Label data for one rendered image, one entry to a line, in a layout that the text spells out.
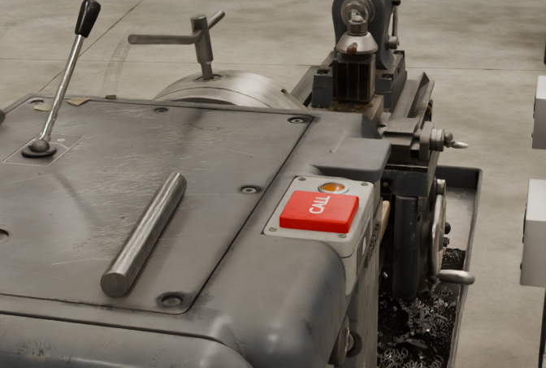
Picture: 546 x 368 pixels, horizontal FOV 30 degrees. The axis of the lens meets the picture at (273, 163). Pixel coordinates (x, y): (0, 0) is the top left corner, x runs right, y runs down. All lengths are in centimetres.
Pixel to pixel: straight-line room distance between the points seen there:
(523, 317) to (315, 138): 232
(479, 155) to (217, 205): 378
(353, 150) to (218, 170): 15
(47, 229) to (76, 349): 19
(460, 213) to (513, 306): 77
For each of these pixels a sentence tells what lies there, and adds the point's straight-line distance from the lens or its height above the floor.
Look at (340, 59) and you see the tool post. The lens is 195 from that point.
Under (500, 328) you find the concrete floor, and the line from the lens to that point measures 327.
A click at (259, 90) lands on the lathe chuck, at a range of 134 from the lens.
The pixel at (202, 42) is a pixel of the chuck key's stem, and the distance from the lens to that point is 135.
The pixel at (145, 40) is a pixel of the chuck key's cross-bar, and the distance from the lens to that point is 115.
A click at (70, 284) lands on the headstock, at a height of 126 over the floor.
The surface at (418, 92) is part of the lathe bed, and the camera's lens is 259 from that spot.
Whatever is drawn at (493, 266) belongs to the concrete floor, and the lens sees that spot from 365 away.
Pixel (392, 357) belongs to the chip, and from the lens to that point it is 204.
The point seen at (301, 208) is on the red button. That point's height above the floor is 127.
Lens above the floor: 162
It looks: 21 degrees down
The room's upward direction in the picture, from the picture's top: 1 degrees counter-clockwise
